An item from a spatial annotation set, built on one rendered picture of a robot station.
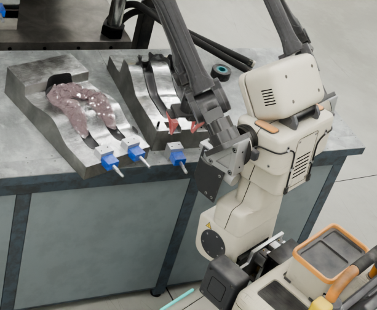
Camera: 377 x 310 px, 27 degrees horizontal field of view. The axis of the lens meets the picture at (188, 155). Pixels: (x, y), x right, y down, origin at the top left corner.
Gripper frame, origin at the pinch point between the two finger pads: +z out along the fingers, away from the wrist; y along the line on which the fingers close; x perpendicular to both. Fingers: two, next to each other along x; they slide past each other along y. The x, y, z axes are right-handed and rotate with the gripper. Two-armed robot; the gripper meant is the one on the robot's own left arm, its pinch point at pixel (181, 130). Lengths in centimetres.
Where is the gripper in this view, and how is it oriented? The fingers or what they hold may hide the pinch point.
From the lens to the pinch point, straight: 257.5
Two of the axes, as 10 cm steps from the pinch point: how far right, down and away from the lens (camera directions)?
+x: 3.8, 6.5, -6.6
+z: -2.3, 7.6, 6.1
